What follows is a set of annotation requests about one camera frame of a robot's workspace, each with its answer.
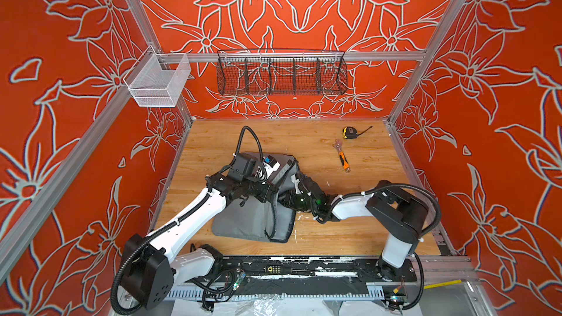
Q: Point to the orange handled adjustable wrench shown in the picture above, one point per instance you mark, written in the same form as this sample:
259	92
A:
345	164

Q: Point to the black wire wall basket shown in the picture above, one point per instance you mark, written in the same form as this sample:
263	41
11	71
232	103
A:
281	72

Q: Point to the white wire mesh basket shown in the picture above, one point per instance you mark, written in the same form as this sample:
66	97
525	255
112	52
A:
157	80

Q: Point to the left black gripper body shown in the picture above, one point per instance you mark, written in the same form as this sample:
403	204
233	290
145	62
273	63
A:
253	186

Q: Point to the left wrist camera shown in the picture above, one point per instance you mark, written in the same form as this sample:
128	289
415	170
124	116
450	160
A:
270	164

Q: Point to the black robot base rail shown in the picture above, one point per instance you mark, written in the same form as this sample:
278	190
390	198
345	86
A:
331	278

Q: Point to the yellow black tape measure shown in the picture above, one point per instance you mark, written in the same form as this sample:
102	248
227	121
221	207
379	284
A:
350	133

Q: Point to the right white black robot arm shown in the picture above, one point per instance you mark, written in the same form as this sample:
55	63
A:
407	212

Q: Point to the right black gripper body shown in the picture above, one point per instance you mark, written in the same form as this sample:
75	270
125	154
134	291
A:
289	199

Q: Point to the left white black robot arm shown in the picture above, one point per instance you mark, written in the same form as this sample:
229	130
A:
146	273

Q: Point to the grey zippered laptop bag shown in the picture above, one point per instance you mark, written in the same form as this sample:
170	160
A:
265	213

